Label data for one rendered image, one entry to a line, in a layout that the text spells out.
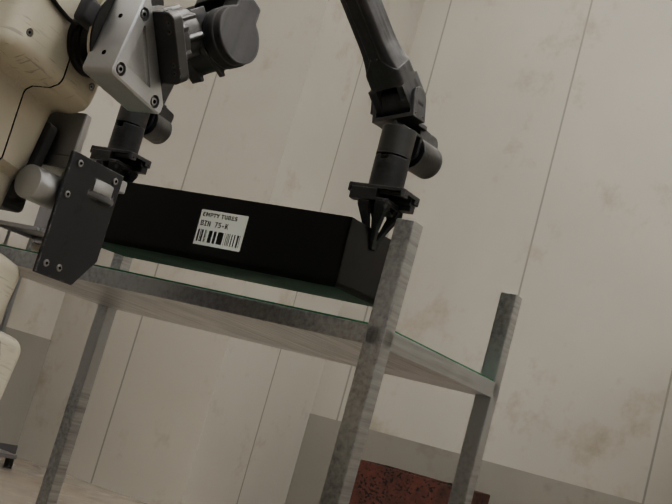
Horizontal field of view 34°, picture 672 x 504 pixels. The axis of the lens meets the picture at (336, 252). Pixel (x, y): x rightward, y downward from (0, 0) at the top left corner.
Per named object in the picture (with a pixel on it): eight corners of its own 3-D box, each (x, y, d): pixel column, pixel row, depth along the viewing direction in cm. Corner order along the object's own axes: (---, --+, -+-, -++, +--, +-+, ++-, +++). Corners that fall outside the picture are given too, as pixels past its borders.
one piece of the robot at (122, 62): (111, 72, 123) (148, -11, 126) (79, 69, 126) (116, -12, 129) (159, 116, 131) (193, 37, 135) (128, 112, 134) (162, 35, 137)
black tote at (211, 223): (62, 233, 194) (80, 174, 195) (123, 256, 208) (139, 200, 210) (334, 287, 165) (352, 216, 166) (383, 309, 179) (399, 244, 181)
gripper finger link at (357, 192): (355, 251, 178) (369, 197, 180) (393, 257, 175) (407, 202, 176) (336, 240, 172) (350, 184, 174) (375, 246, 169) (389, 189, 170)
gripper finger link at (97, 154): (100, 206, 207) (114, 159, 208) (128, 211, 203) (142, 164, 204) (76, 195, 201) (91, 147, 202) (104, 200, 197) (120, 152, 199)
